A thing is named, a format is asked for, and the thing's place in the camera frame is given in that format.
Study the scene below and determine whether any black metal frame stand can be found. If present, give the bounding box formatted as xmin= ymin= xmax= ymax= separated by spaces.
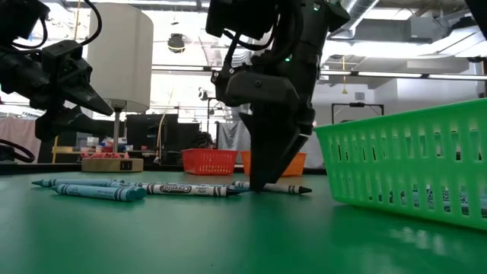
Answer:
xmin=331 ymin=101 xmax=385 ymax=127
xmin=206 ymin=97 xmax=229 ymax=150

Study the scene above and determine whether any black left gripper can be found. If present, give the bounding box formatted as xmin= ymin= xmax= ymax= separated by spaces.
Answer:
xmin=30 ymin=40 xmax=115 ymax=142

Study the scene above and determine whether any grey rectangular air duct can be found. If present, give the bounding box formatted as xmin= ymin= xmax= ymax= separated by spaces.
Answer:
xmin=364 ymin=17 xmax=450 ymax=43

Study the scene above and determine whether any translucent storage box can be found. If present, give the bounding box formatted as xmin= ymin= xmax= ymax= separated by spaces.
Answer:
xmin=75 ymin=132 xmax=94 ymax=150

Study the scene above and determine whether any yellow ceiling pendant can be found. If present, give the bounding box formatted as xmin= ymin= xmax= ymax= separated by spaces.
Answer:
xmin=341 ymin=56 xmax=349 ymax=95

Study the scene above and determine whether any red plastic basket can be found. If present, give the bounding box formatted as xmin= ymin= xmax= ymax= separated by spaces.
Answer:
xmin=181 ymin=148 xmax=240 ymax=177

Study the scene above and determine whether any pink cloth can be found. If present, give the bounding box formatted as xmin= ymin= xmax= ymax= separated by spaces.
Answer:
xmin=0 ymin=116 xmax=46 ymax=161

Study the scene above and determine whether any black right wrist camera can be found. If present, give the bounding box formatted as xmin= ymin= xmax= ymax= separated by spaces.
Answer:
xmin=205 ymin=0 xmax=281 ymax=40

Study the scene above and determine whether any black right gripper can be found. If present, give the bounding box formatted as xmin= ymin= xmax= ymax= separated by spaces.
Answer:
xmin=211 ymin=40 xmax=321 ymax=192

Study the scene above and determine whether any black partition panel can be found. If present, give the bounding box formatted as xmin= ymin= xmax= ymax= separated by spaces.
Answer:
xmin=125 ymin=113 xmax=201 ymax=165

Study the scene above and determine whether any orange plastic basket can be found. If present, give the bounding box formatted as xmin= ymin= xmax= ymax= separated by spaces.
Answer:
xmin=240 ymin=151 xmax=307 ymax=178

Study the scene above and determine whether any wooden lamp base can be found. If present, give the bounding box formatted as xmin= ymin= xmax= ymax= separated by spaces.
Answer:
xmin=81 ymin=157 xmax=145 ymax=174

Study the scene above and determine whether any green plastic basket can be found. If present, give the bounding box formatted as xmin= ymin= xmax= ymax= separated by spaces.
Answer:
xmin=312 ymin=97 xmax=487 ymax=231

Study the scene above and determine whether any black table frame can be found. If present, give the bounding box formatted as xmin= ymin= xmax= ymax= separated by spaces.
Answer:
xmin=0 ymin=162 xmax=328 ymax=177

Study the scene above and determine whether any ceiling light rail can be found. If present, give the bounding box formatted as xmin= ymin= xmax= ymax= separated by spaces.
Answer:
xmin=151 ymin=64 xmax=487 ymax=81

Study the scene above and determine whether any black cable loop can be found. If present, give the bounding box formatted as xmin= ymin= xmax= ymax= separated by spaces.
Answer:
xmin=0 ymin=139 xmax=37 ymax=164

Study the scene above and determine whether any grey hanging cloth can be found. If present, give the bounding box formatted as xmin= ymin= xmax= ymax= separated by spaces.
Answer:
xmin=217 ymin=120 xmax=252 ymax=151

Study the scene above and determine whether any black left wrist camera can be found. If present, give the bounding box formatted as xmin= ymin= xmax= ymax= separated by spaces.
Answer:
xmin=0 ymin=0 xmax=50 ymax=43

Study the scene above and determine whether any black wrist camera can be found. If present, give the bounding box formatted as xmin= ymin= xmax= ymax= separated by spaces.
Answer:
xmin=0 ymin=0 xmax=50 ymax=43
xmin=205 ymin=0 xmax=281 ymax=40

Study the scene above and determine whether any person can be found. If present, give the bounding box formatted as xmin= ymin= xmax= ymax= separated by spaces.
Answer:
xmin=189 ymin=131 xmax=215 ymax=150

